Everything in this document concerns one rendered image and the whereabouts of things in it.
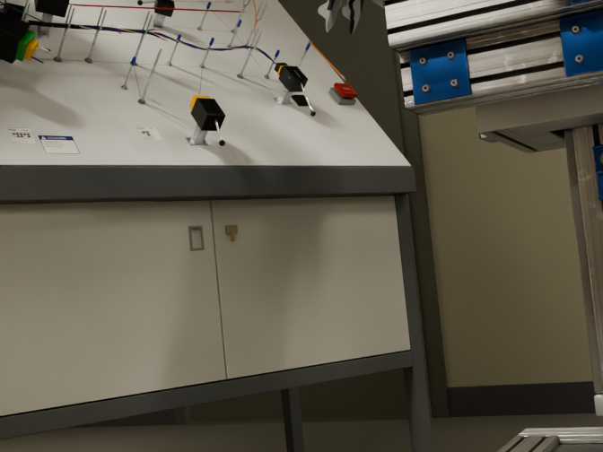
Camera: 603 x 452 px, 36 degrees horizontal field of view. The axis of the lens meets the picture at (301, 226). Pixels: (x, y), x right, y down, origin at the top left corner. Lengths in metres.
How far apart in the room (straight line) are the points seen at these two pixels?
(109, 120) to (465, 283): 2.15
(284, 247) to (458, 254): 1.79
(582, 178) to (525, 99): 0.18
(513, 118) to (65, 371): 0.97
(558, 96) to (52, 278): 1.01
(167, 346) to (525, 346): 2.10
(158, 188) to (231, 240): 0.22
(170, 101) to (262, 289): 0.48
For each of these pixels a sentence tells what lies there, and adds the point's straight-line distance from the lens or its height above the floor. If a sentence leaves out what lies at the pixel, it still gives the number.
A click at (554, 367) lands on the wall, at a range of 3.77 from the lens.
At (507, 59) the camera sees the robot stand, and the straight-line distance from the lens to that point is 1.42.
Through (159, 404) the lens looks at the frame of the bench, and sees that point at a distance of 1.95.
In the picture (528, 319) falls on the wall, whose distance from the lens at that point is 3.77.
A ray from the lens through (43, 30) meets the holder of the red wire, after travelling 2.25.
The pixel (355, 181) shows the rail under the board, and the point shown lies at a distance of 2.23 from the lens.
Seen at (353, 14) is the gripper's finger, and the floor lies 1.26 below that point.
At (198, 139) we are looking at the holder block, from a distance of 2.04.
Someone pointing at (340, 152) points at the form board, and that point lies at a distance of 2.27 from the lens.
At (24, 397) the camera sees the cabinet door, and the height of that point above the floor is 0.43.
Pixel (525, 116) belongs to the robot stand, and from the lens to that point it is 1.49.
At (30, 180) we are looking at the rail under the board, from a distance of 1.82.
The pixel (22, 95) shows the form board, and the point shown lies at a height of 1.04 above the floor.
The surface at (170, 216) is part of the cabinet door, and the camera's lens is 1.98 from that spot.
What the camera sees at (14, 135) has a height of 0.94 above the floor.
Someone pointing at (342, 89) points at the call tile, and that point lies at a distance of 2.47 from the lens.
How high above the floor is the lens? 0.58
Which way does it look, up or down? 4 degrees up
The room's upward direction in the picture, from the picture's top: 6 degrees counter-clockwise
